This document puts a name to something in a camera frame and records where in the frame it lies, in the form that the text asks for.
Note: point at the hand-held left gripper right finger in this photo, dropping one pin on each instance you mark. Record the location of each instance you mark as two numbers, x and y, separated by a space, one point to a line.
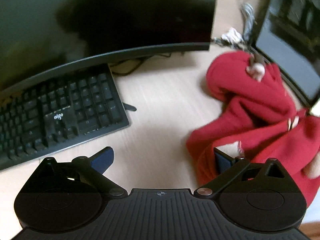
222 162

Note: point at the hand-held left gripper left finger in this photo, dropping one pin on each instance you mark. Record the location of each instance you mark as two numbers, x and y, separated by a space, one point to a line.
103 158

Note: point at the red fleece hooded garment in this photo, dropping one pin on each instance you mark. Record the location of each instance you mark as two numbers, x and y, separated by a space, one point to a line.
250 120

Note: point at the black mechanical keyboard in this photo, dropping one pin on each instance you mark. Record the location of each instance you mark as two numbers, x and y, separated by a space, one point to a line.
62 115

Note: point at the crumpled white tissue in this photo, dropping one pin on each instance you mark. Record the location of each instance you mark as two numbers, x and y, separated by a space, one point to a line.
231 35

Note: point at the black curved computer monitor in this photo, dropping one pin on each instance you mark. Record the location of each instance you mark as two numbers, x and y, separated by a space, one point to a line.
107 17

